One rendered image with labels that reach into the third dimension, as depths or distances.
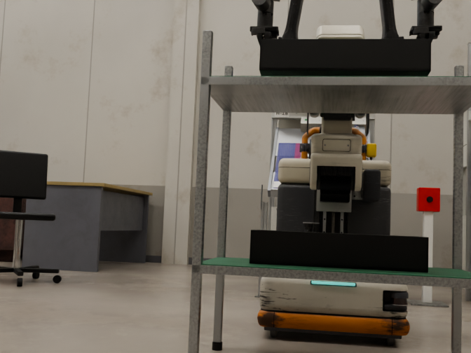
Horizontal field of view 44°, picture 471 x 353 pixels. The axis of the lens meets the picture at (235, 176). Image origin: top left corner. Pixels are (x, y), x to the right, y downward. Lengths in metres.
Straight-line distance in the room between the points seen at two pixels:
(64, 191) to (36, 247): 0.58
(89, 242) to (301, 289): 3.29
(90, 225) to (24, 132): 2.53
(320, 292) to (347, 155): 0.60
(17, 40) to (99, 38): 1.09
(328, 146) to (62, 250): 3.52
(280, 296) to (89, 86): 5.37
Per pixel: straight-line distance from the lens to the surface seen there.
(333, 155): 2.57
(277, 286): 2.54
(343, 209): 2.76
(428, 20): 2.21
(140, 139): 7.15
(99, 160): 7.29
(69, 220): 5.61
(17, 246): 4.56
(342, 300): 2.54
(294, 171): 2.86
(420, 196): 4.16
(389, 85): 1.88
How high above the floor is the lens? 0.48
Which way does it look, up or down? 5 degrees up
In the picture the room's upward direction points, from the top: 2 degrees clockwise
